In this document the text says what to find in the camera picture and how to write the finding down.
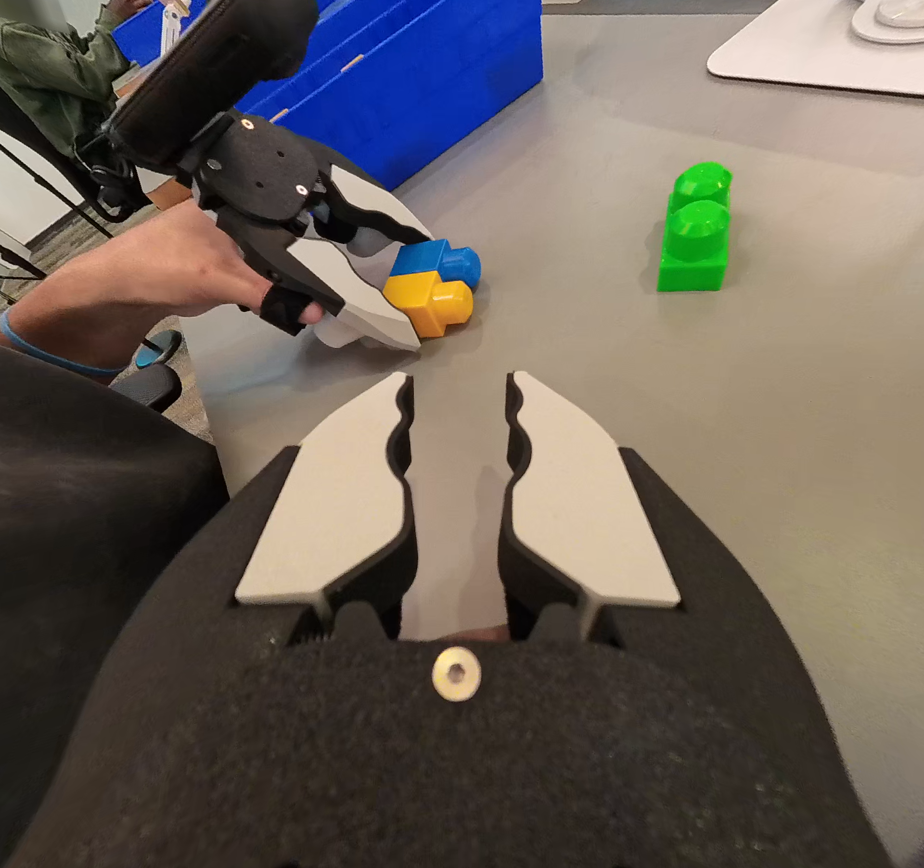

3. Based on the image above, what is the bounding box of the black chair armrest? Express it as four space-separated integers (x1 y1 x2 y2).
108 363 183 414

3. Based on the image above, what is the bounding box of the blue wristband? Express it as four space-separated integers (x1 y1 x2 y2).
0 307 124 378

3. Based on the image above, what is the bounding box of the person's left forearm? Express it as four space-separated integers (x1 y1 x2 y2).
0 261 127 378

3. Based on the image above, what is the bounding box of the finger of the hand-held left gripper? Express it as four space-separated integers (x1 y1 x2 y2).
285 236 423 354
316 164 434 246

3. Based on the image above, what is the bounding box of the grey desk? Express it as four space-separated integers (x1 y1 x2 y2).
180 0 924 868

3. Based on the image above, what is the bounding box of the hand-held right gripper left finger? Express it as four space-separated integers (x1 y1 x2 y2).
234 370 421 634

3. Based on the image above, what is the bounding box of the blue plastic bin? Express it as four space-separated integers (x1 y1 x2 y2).
112 0 434 67
234 0 544 192

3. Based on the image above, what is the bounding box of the blue toy block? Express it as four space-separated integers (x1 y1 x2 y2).
393 238 482 291

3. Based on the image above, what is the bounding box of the small white stand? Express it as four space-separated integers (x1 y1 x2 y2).
160 5 194 64

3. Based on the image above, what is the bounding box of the white flat base plate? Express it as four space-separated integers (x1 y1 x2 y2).
707 0 924 98

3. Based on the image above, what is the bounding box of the office chair base with casters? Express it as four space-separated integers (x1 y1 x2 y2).
133 328 183 371

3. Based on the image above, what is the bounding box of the person's left hand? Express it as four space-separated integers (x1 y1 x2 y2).
107 207 323 350

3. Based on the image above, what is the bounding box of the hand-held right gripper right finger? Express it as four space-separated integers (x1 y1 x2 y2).
497 370 683 644

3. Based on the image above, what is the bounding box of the black office chair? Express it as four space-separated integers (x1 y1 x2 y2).
0 84 156 291

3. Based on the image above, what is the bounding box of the green double toy block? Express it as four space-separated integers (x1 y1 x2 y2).
657 160 733 293

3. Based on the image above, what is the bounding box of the yellow toy block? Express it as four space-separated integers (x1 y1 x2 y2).
383 270 475 339

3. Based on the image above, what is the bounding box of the person's dark sweatshirt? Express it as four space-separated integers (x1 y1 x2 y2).
0 344 228 868

